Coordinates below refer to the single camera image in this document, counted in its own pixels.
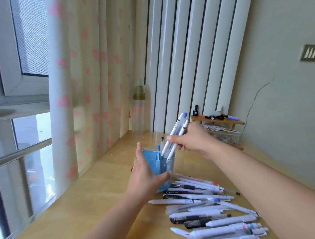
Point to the person's right hand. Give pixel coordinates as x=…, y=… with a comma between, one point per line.
x=196, y=139

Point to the person's left hand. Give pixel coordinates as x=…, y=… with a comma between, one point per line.
x=141, y=179

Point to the person's left thumb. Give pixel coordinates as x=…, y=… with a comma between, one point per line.
x=163, y=176

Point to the person's right thumb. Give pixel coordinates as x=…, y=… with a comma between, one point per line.
x=176, y=139

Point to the blue pen holder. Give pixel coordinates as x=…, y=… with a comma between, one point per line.
x=160, y=167

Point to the white pen with blue button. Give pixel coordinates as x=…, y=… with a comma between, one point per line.
x=176, y=128

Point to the person's right forearm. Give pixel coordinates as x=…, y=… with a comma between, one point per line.
x=258, y=187

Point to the person's left forearm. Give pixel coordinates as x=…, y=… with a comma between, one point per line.
x=118, y=219

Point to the clear pen with black cap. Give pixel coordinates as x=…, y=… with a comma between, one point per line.
x=162, y=144

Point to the black nail polish bottle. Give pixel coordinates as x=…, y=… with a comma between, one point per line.
x=195, y=112

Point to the pink marker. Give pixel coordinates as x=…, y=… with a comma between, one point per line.
x=203, y=115

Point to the black clip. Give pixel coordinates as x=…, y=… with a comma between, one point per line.
x=216, y=117

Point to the clear plastic box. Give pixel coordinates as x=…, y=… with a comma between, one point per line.
x=224, y=134

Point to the clear bottle with green band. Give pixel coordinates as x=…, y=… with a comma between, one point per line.
x=138, y=108

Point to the pile of pens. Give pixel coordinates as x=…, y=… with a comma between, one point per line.
x=211, y=211

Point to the purple pen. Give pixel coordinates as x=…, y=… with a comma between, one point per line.
x=231, y=117

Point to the wooden corner shelf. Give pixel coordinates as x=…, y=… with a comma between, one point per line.
x=233, y=122

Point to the white radiator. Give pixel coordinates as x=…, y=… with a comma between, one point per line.
x=192, y=61

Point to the cream curtain with pink hearts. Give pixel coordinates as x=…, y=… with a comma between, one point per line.
x=88, y=86

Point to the metal window rail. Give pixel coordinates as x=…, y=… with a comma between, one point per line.
x=24, y=151

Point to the grey wall plate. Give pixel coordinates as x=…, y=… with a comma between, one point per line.
x=308, y=52

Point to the white window frame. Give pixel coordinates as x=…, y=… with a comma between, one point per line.
x=14, y=81

